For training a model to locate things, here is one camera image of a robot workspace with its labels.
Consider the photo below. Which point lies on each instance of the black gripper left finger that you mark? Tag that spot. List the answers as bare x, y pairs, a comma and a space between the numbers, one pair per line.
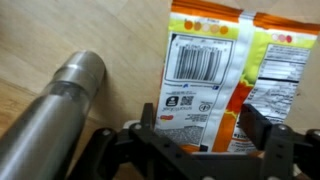
147, 117

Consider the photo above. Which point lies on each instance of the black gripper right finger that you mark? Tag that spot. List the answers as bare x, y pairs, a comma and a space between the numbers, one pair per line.
255, 126

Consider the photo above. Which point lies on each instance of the orange snack packet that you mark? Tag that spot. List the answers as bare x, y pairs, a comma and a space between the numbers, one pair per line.
219, 58

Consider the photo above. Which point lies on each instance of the slim steel grinder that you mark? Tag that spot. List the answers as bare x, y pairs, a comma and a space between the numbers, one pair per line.
40, 143

